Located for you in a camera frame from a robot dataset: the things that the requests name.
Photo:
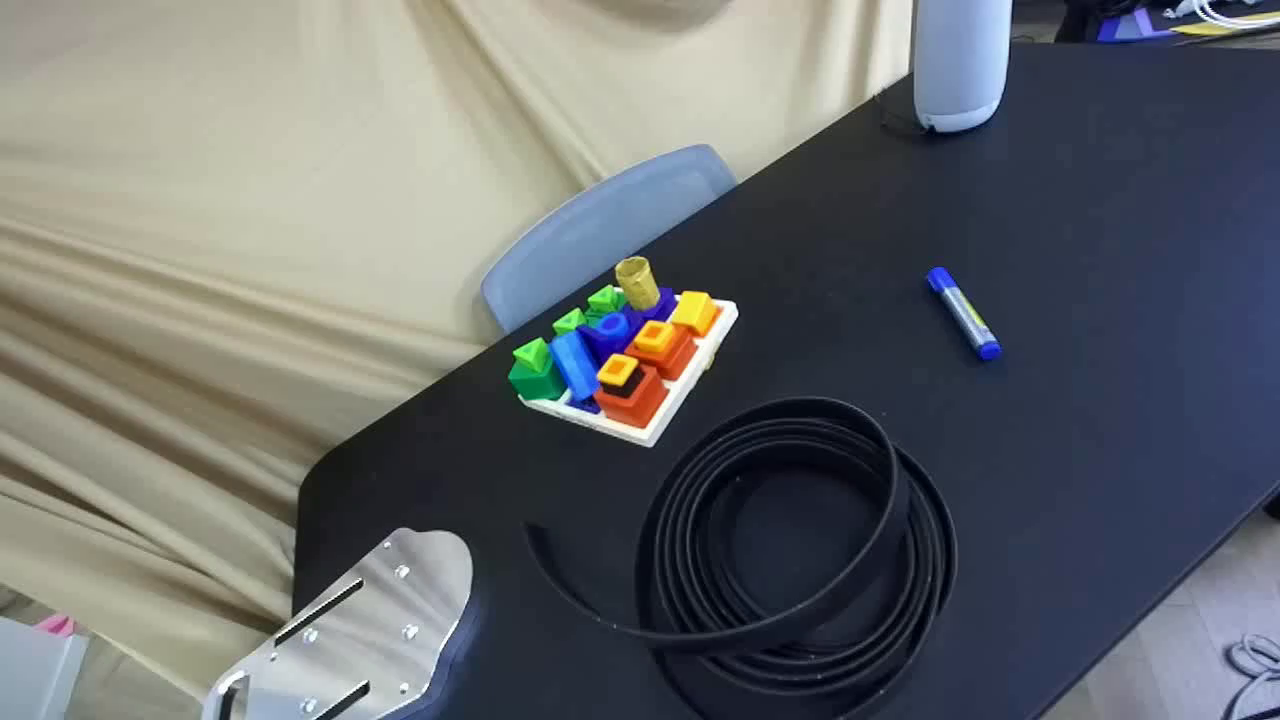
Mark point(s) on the beige draped cloth backdrop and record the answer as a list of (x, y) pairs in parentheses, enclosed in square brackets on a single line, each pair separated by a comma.
[(240, 202)]

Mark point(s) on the dark blue square block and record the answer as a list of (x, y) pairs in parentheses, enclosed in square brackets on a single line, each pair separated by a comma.
[(611, 335)]

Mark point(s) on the red orange stepped block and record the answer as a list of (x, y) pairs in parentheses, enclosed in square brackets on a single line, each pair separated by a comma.
[(639, 401)]

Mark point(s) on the pink small object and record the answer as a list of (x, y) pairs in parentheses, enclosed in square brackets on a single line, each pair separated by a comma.
[(57, 622)]

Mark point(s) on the blue capped marker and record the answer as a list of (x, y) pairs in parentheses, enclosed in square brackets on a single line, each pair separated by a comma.
[(963, 315)]

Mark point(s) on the light blue long block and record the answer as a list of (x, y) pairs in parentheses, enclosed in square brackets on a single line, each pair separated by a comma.
[(578, 366)]

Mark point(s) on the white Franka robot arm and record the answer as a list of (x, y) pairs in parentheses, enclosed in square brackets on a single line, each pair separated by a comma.
[(963, 63)]

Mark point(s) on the yellow block black rim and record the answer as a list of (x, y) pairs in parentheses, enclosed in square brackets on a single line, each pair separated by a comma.
[(617, 369)]

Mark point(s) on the dark blue small block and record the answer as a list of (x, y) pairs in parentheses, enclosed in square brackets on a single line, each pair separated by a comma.
[(662, 305)]

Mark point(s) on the silver metal mounting plate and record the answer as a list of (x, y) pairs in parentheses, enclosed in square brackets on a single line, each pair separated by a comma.
[(363, 626)]

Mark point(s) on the grey plastic chair backrest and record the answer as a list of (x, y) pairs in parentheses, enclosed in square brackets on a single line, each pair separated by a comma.
[(603, 227)]

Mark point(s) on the large green toy block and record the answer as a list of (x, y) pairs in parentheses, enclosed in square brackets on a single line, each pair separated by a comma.
[(534, 369)]

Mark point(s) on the purple background object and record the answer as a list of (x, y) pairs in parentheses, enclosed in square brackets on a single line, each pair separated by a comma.
[(1131, 23)]

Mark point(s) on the yellow square block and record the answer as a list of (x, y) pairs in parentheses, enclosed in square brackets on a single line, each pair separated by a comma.
[(696, 315)]

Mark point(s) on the white box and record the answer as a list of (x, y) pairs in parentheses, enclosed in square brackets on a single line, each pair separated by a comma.
[(33, 674)]

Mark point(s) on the orange block yellow centre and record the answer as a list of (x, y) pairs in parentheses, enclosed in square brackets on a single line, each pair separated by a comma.
[(658, 343)]

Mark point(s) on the white shape sorter board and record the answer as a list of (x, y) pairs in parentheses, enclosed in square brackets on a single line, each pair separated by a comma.
[(696, 360)]

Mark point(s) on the olive yellow cylinder block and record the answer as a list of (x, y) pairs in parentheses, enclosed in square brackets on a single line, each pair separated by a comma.
[(639, 285)]

